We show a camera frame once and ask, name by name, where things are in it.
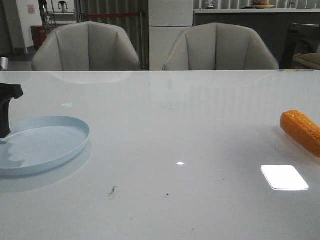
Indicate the fruit bowl on counter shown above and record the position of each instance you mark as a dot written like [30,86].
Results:
[260,4]

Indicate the dark grey sideboard counter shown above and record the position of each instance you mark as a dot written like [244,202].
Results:
[271,24]

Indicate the orange corn cob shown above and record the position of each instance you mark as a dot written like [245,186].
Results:
[302,129]

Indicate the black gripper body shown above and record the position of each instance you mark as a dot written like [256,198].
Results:
[9,91]

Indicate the dark armchair with cushion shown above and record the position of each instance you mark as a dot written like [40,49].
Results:
[300,39]

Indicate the grey left dining chair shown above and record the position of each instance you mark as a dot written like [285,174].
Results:
[86,46]

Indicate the red barrier belt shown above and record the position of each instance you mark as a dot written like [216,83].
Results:
[115,15]

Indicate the white refrigerator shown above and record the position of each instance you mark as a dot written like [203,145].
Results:
[166,19]

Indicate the grey right dining chair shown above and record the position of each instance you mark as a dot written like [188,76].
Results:
[219,47]

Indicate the light blue round plate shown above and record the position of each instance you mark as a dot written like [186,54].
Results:
[41,144]

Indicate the red bin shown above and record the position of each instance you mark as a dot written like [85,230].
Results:
[38,35]

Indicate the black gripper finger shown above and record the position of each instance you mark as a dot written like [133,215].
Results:
[4,120]

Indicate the grey dining chair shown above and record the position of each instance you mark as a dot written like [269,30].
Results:
[86,46]
[219,47]

